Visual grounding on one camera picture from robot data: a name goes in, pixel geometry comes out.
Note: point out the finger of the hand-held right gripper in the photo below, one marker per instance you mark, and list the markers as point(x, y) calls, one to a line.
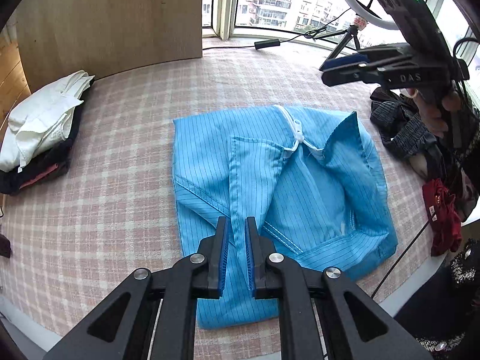
point(347, 62)
point(348, 75)

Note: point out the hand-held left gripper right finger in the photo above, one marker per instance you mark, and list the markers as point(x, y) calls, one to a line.
point(249, 258)

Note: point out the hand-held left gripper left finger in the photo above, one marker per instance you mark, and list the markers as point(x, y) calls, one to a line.
point(224, 255)

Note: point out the blue striped work coat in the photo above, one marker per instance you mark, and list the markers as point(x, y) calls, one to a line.
point(210, 157)

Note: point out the black folded clothes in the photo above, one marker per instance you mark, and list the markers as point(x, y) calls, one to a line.
point(11, 183)

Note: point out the person's right hand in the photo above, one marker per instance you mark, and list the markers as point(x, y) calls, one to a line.
point(433, 118)

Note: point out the grey ribbed garment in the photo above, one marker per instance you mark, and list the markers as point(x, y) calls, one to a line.
point(405, 135)

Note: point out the beige garment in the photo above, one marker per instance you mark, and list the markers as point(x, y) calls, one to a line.
point(418, 165)

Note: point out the pink plaid tablecloth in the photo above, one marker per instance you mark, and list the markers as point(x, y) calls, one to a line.
point(112, 157)

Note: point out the dark red garment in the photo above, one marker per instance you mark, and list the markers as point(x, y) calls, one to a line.
point(444, 225)

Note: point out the pink folded garment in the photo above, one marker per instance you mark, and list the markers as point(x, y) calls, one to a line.
point(41, 175)

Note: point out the person's black knit jacket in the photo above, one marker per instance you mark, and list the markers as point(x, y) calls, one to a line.
point(450, 307)

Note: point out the black power adapter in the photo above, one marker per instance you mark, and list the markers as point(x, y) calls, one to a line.
point(4, 245)

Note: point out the white folded cloth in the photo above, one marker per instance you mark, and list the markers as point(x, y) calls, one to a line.
point(37, 120)

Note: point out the light wooden board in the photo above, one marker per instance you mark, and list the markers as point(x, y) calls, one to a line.
point(112, 18)

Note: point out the pine plank panel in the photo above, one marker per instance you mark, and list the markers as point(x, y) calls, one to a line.
point(11, 67)

